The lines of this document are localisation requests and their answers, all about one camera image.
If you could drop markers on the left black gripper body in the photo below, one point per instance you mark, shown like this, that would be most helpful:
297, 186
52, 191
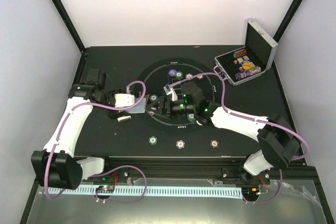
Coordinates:
113, 114

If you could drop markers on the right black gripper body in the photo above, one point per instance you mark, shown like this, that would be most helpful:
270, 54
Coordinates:
170, 111

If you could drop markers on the green chips seat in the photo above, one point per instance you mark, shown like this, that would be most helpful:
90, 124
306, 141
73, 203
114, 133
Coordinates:
191, 118
153, 98
179, 75

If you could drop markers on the green chips top seat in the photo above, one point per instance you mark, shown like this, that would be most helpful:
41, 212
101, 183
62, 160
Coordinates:
179, 75

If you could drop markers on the purple small blind button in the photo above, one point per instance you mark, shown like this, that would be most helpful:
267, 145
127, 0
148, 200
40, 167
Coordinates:
172, 73

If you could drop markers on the green chip stack front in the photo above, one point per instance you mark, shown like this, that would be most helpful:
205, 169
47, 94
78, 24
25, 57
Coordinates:
152, 140

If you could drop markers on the blue chips top seat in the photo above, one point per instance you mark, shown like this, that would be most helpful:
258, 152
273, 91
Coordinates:
189, 76

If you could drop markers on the blue chip stack front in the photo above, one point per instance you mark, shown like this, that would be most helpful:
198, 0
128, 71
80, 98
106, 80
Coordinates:
180, 144

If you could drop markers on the brown chip stack front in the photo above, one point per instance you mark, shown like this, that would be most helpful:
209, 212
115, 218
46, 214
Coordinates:
214, 143

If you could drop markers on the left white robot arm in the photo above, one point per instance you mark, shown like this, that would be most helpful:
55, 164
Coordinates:
55, 165

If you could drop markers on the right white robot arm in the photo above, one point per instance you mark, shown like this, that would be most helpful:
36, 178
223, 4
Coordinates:
278, 144

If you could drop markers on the white card box tray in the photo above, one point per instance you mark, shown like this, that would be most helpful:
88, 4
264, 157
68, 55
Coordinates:
124, 118

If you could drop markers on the purple chip row in case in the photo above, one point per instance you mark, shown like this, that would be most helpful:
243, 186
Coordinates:
241, 75

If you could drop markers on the blue playing card box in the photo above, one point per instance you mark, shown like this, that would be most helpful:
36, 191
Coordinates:
244, 59

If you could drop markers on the orange big blind button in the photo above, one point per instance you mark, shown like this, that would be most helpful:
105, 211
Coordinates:
247, 65

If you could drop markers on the orange chip row in case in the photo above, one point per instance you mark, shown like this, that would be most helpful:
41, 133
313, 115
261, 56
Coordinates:
240, 53

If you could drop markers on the aluminium poker case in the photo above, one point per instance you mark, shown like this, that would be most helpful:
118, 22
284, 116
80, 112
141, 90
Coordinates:
251, 60

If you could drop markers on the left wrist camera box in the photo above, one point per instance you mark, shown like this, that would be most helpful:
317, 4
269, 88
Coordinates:
123, 100

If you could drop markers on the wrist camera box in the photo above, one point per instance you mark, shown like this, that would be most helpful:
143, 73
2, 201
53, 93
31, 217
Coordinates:
123, 100
170, 92

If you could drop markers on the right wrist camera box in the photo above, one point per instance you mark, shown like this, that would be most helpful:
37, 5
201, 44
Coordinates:
170, 92

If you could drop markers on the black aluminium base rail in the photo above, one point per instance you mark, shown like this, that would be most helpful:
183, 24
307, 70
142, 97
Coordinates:
228, 170

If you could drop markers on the white slotted cable duct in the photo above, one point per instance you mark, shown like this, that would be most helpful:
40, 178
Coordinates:
157, 191

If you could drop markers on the left black frame post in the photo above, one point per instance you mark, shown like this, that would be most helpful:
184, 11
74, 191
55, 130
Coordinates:
69, 24

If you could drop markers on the black frame post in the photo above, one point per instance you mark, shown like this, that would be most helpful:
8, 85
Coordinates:
69, 24
294, 6

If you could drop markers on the right black frame post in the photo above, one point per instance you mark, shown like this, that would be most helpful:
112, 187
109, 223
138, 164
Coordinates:
294, 6

